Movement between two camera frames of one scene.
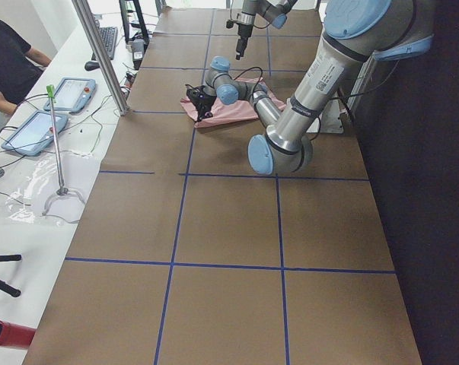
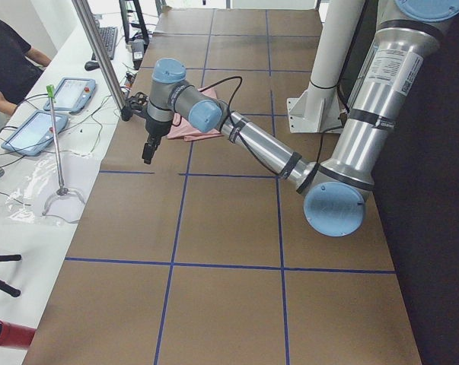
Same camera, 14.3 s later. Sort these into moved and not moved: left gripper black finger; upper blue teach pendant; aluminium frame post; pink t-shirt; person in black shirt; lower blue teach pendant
Moved: left gripper black finger; pink t-shirt
Not moved: person in black shirt; upper blue teach pendant; aluminium frame post; lower blue teach pendant
